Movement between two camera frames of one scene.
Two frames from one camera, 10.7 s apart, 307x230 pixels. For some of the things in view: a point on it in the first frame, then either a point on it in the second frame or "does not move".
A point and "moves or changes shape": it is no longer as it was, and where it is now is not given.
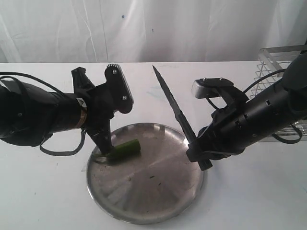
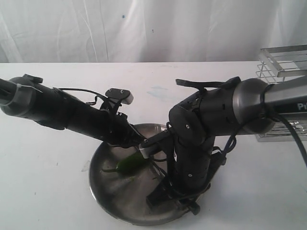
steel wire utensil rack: [272, 61] does not move
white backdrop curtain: [131, 31] does not move
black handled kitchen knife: [185, 128] moves or changes shape
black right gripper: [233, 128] to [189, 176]
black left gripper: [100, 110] to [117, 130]
